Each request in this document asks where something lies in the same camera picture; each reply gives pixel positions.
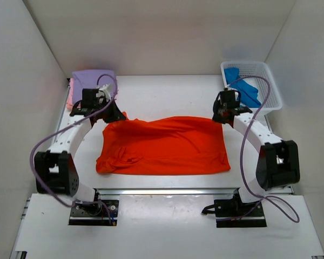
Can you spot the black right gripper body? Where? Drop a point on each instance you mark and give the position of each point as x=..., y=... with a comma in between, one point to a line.
x=222, y=114

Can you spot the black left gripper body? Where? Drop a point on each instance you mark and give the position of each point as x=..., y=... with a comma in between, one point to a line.
x=112, y=113

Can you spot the orange t shirt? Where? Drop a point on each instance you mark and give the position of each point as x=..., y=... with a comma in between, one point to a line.
x=180, y=145

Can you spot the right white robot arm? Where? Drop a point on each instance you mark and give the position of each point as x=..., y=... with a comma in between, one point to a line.
x=278, y=159

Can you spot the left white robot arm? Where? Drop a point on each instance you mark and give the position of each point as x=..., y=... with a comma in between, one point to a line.
x=54, y=169

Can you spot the folded pink t shirt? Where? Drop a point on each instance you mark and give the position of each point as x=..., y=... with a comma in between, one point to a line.
x=70, y=94

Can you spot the blue t shirt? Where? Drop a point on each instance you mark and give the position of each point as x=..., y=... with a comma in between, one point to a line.
x=249, y=94

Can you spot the folded purple t shirt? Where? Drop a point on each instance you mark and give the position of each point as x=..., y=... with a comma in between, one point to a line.
x=91, y=79

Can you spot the white plastic mesh basket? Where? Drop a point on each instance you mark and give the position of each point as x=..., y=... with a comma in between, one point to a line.
x=258, y=75

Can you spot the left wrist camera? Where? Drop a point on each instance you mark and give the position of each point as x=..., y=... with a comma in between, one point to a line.
x=105, y=92

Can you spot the aluminium table edge rail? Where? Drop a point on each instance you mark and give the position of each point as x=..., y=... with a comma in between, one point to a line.
x=166, y=191

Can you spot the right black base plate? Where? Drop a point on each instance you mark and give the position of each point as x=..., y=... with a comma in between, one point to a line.
x=230, y=213

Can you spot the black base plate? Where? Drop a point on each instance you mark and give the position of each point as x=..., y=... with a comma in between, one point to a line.
x=95, y=215
x=230, y=213

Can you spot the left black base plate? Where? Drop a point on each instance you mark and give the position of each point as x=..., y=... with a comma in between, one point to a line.
x=95, y=215

